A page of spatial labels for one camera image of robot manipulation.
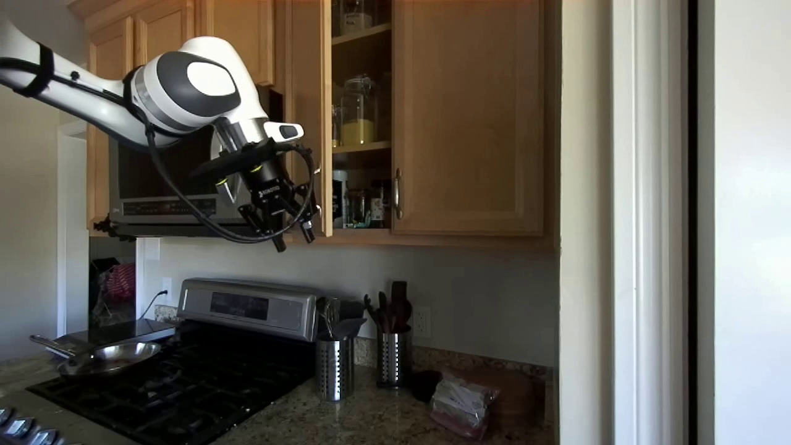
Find white door frame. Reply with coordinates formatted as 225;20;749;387
614;0;687;445

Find steel utensil holder back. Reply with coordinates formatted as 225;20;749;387
379;331;414;384

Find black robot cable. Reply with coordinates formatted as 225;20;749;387
143;120;325;246

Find glass jar yellow contents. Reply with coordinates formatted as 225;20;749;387
342;74;377;145

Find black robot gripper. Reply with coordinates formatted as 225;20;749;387
194;119;316;252

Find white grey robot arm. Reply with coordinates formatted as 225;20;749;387
0;16;316;252

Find white box in cabinet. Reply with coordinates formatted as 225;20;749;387
332;169;348;229

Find steel utensil holder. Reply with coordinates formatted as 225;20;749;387
379;331;414;384
316;337;357;402

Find silver frying pan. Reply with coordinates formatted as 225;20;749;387
33;333;162;376

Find steel utensil holder front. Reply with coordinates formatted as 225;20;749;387
316;337;357;402

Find stainless steel microwave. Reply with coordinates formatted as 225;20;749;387
94;127;256;236

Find stainless steel stove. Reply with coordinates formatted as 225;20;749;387
15;278;316;445

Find wooden cabinet door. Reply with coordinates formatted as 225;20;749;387
284;0;334;236
393;0;549;236

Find closed wooden cabinet door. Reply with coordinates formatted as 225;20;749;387
393;0;549;236

